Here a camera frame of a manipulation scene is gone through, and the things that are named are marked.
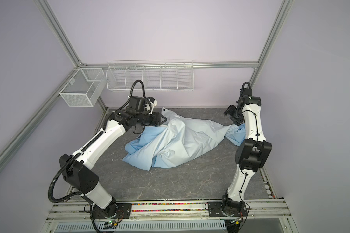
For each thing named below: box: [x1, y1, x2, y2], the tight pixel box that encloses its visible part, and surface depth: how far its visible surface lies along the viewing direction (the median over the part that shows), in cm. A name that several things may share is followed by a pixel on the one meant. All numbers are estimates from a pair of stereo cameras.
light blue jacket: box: [122, 107, 246, 171], surface depth 89 cm
